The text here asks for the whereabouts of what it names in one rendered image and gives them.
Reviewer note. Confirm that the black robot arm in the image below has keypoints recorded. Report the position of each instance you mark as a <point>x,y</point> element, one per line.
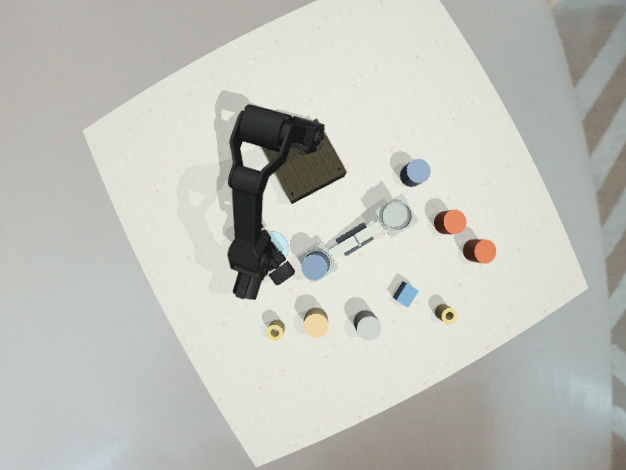
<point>250,253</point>

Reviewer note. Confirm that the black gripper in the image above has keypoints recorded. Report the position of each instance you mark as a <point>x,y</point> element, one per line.
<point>282,273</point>

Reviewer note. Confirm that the orange cylinder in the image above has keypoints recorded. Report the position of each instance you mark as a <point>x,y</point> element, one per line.
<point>481,251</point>
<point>450,222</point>

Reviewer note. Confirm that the light blue block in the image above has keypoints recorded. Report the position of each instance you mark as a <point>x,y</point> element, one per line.
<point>405,294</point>

